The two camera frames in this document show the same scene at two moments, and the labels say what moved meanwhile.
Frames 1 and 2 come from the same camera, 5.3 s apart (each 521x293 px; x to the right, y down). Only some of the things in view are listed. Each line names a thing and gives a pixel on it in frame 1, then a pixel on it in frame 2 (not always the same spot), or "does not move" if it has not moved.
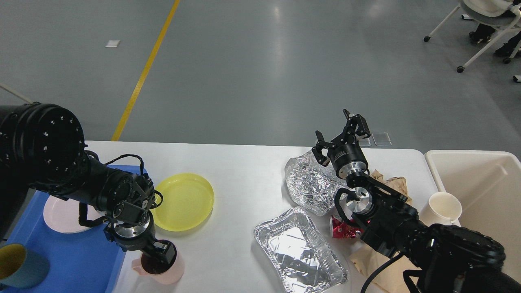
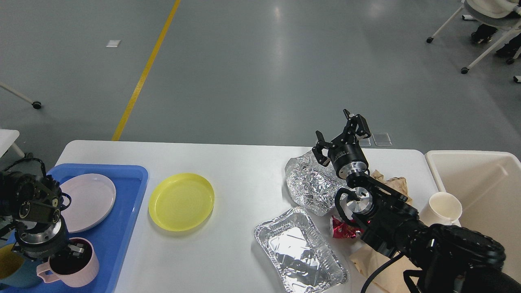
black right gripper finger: (358, 129) does not move
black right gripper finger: (320, 157) does not move
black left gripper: (139, 237) -> (45, 239)
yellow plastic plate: (187, 198) does not move
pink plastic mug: (159, 272) -> (76, 272)
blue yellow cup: (20, 267) does not move
